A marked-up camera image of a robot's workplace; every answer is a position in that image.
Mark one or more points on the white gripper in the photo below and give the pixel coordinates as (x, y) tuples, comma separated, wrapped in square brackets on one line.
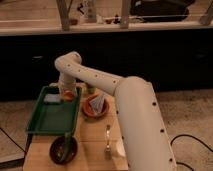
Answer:
[(67, 83)]

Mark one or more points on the orange red apple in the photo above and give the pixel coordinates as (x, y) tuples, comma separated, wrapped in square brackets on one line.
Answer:
[(68, 96)]

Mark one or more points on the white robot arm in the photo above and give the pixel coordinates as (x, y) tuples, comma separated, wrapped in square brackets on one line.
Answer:
[(144, 135)]

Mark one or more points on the green plastic tray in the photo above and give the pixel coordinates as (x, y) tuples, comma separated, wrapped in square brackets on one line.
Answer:
[(54, 118)]

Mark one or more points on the grey blue sponge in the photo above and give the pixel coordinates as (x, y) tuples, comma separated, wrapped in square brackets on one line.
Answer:
[(52, 99)]

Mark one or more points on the green small cup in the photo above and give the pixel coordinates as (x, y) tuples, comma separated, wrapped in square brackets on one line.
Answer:
[(90, 89)]

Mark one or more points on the grey folded cloth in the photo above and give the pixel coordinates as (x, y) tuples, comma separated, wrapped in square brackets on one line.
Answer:
[(97, 103)]

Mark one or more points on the orange clay bowl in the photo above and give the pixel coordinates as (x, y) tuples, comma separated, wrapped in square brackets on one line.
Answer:
[(88, 111)]

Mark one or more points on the dark brown bowl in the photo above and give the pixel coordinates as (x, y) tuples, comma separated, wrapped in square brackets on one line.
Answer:
[(56, 150)]

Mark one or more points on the silver fork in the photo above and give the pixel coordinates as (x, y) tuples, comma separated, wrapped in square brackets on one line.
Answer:
[(107, 148)]

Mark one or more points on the white plastic cup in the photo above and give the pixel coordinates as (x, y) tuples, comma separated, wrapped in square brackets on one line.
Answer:
[(120, 148)]

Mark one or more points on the green handled utensil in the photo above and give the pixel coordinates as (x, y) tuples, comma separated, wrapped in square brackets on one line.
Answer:
[(66, 147)]

